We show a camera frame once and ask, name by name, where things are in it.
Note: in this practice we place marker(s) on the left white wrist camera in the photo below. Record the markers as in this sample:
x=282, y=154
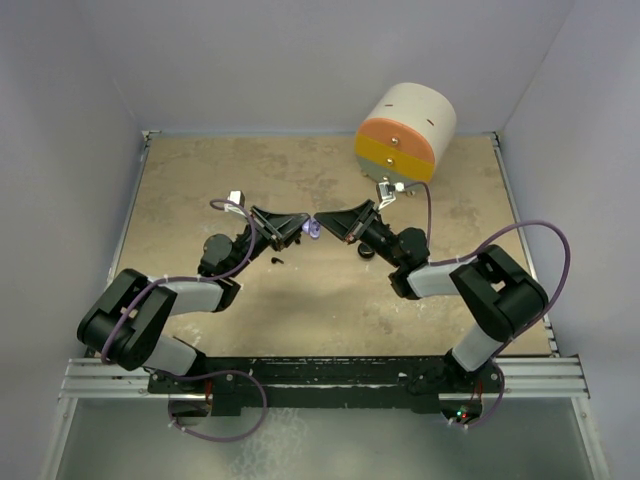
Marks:
x=235, y=200

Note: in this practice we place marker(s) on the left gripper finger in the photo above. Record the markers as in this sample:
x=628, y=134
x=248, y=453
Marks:
x=286, y=235
x=279, y=223

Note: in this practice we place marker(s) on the purple earbud charging case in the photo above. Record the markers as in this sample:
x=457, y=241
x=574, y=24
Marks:
x=312, y=228

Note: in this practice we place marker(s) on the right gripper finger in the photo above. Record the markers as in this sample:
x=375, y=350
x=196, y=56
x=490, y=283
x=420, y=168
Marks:
x=343, y=232
x=363, y=212

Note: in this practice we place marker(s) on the aluminium frame rail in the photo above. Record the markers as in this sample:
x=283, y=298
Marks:
x=287, y=314

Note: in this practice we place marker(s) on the round cream drawer cabinet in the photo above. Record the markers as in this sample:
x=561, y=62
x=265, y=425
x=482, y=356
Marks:
x=406, y=134

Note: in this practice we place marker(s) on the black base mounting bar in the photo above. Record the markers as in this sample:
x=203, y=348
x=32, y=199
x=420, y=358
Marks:
x=421, y=384

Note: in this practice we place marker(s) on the black earbud charging case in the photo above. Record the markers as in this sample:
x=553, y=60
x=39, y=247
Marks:
x=365, y=252

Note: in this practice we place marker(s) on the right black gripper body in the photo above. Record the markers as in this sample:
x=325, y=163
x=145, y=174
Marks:
x=378, y=237

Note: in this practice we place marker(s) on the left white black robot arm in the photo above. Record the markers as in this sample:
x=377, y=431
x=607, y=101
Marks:
x=125, y=325

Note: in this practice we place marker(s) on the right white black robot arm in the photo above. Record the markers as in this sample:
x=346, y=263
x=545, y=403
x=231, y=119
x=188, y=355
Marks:
x=500, y=295

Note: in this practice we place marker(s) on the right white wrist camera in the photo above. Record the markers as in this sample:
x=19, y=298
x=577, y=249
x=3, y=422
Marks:
x=386, y=192

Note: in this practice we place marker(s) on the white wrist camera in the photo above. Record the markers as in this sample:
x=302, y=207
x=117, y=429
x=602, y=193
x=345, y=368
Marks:
x=235, y=200
x=386, y=192

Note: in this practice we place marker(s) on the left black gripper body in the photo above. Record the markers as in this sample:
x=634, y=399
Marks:
x=261, y=241

